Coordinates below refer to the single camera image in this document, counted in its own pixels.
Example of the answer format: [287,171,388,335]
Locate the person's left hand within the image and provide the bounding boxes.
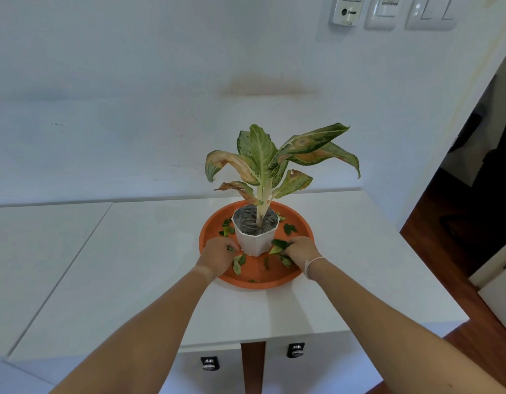
[195,237,240,280]

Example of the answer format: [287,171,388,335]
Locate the person's right hand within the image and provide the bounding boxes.
[282,236,322,269]

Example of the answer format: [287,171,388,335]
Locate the person's right forearm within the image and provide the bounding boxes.
[308,258,506,394]

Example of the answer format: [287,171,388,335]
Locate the person's left forearm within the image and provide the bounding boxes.
[50,264,216,394]

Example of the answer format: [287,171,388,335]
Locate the scattered green leaf scraps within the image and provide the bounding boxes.
[218,211,298,283]

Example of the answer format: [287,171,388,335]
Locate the white wrist band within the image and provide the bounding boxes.
[304,257,326,280]

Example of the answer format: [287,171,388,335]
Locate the white faceted plant pot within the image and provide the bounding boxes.
[232,204,281,257]

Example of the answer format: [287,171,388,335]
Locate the orange round plastic tray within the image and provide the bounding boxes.
[199,199,315,290]

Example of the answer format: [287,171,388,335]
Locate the dark potting soil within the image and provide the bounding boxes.
[234,205,279,236]

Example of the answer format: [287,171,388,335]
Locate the variegated green leafy plant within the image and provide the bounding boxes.
[205,123,361,226]

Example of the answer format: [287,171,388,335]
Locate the white drawer cabinet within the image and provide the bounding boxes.
[7,190,470,394]

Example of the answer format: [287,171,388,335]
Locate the white wall remote control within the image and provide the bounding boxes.
[332,0,365,26]

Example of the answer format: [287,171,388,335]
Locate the white wall thermostat panel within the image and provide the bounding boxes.
[365,0,402,30]

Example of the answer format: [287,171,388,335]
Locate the white light switch plate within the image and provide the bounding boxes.
[406,0,463,31]

